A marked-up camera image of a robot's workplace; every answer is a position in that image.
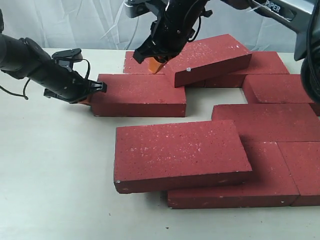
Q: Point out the tilted red brick on top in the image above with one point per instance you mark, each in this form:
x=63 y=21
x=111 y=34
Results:
x=207 y=58

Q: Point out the base red brick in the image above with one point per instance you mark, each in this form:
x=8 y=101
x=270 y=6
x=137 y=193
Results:
x=271 y=185
x=303 y=162

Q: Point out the white backdrop cloth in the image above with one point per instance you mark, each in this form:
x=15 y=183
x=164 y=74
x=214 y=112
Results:
x=103 y=24

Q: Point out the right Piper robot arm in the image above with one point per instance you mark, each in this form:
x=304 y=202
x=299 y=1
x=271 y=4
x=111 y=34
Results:
x=303 y=18

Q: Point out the red brick moved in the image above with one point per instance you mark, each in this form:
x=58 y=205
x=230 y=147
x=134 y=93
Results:
x=139 y=95

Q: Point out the large front red brick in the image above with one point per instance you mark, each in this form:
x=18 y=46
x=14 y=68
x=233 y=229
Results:
x=162 y=157

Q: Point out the front left base red brick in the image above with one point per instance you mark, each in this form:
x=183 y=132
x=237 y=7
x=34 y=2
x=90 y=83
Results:
x=271 y=185

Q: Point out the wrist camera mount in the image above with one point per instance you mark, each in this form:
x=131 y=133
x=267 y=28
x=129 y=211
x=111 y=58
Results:
x=67 y=58
x=136 y=8

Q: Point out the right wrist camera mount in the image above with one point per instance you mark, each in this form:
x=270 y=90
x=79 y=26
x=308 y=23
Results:
x=136 y=8

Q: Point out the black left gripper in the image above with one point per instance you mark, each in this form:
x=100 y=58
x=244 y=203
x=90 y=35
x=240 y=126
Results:
x=61 y=82

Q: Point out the middle row right red brick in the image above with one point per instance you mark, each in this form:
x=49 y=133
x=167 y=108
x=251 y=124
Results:
x=271 y=122

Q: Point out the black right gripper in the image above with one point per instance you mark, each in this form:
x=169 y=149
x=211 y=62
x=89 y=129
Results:
x=170 y=32

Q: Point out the back left red brick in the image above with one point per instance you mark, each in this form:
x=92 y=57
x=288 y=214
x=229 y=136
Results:
x=131 y=66

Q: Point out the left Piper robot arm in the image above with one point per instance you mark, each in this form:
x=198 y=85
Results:
x=24 y=58

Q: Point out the front right base red brick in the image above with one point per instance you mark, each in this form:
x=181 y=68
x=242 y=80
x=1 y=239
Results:
x=303 y=162

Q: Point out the back right red brick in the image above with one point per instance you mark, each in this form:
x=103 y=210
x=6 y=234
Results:
x=261 y=63

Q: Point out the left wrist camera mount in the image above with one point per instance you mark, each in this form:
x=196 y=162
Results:
x=67 y=58

